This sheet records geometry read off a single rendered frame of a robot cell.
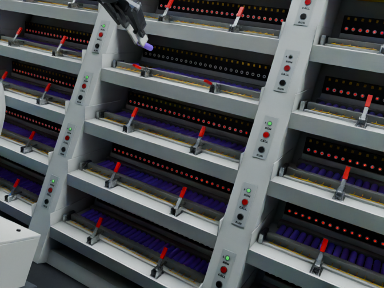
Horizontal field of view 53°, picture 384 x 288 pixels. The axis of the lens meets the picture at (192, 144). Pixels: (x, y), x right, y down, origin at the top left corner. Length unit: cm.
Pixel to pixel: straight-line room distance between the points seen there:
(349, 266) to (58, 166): 100
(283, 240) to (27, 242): 67
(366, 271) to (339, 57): 56
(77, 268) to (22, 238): 69
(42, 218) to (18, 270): 71
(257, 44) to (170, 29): 31
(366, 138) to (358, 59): 21
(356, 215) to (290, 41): 51
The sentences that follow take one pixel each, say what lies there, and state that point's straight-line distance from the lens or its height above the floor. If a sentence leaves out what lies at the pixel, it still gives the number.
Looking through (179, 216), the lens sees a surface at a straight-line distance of 119.
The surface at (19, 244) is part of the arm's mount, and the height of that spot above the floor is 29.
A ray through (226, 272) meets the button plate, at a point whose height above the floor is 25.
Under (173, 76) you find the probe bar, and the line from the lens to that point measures 131.
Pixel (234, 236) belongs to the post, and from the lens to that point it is 111.
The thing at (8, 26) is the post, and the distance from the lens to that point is 204.
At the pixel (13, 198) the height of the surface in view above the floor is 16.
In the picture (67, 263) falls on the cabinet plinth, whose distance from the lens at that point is 148.
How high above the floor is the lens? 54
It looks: 1 degrees up
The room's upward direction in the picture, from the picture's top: 18 degrees clockwise
